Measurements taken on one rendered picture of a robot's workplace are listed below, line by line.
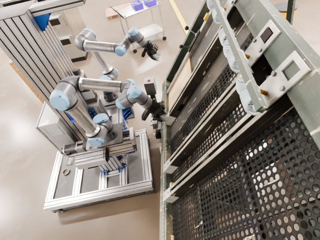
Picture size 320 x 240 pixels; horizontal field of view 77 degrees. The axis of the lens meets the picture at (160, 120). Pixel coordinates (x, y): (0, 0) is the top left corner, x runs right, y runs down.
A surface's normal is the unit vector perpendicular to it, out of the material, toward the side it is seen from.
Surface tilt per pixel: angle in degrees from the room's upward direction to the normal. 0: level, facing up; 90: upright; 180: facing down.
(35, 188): 0
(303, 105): 60
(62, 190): 0
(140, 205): 0
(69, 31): 90
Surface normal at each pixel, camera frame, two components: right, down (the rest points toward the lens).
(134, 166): -0.17, -0.65
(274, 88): -0.94, -0.25
